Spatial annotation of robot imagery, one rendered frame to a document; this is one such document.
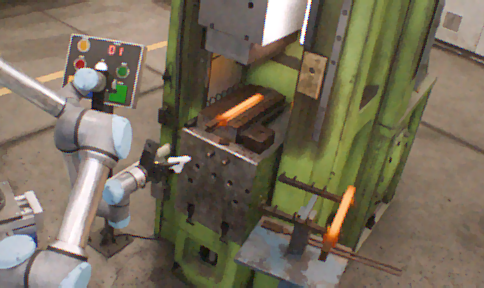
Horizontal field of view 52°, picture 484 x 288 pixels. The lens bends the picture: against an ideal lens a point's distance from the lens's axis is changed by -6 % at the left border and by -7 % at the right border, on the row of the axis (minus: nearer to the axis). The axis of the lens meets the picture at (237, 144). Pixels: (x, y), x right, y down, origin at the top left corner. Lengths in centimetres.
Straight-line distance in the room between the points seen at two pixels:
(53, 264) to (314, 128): 118
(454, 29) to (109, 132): 614
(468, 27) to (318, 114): 522
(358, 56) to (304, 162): 53
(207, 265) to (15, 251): 137
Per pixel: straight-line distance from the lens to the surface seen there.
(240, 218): 226
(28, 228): 205
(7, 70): 170
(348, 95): 202
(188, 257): 269
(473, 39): 718
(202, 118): 223
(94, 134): 147
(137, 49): 229
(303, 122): 213
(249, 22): 196
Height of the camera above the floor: 206
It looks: 32 degrees down
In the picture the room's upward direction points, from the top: 9 degrees clockwise
